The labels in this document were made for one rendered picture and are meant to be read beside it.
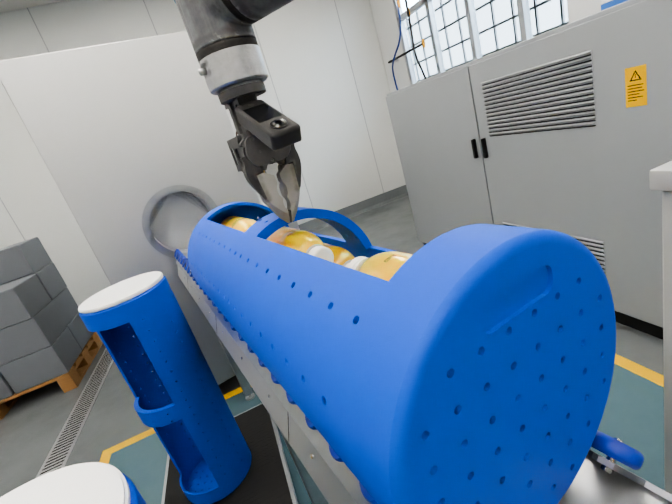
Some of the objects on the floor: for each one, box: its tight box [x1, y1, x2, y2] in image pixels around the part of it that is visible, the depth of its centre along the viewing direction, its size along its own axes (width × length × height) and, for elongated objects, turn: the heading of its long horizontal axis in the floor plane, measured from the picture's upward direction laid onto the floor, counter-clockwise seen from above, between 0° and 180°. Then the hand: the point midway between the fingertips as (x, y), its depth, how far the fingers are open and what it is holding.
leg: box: [217, 335, 255, 401], centre depth 213 cm, size 6×6×63 cm
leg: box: [279, 429, 329, 504], centre depth 129 cm, size 6×6×63 cm
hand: (290, 215), depth 60 cm, fingers closed, pressing on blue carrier
